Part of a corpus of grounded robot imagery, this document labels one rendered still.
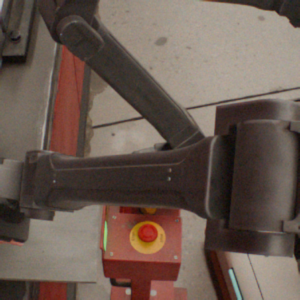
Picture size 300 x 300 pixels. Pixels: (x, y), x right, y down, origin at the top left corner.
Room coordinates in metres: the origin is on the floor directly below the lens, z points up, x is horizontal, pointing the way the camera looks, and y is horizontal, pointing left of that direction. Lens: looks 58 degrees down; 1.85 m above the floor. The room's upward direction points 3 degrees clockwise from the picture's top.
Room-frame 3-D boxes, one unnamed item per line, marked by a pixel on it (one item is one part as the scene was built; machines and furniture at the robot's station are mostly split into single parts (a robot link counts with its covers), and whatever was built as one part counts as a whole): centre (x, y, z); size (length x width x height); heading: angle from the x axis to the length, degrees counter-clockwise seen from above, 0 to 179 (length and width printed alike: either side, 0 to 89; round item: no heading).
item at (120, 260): (0.50, 0.01, 0.75); 0.20 x 0.16 x 0.18; 0
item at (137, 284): (0.50, 0.01, 0.39); 0.05 x 0.05 x 0.54; 0
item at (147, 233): (0.45, 0.00, 0.79); 0.04 x 0.04 x 0.04
